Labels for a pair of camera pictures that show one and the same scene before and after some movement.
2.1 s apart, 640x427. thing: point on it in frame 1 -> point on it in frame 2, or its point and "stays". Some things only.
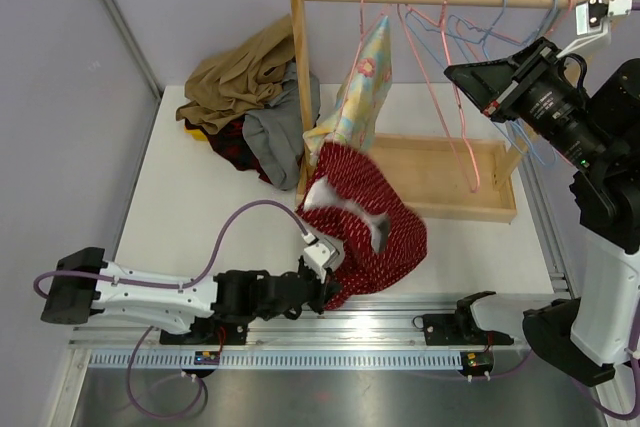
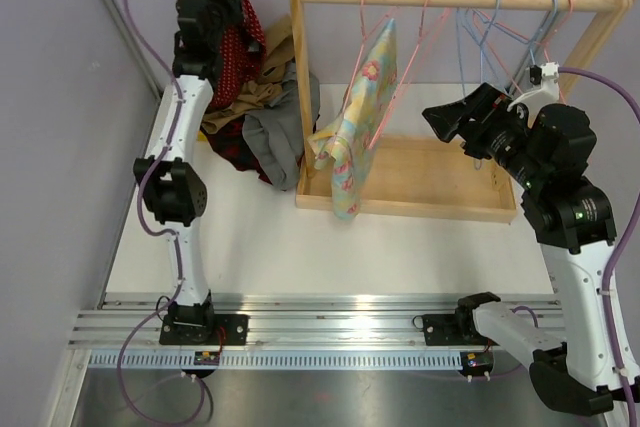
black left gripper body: [316, 294] -> [221, 12]
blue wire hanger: [484, 41] -> [468, 71]
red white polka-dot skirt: [357, 202] -> [243, 56]
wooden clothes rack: [463, 178] stays
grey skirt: [275, 132] stays
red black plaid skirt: [231, 142] stays
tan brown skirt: [241, 78] stays
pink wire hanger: [444, 22] -> [424, 47]
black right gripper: [484, 83] -> [488, 106]
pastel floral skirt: [362, 99] stays
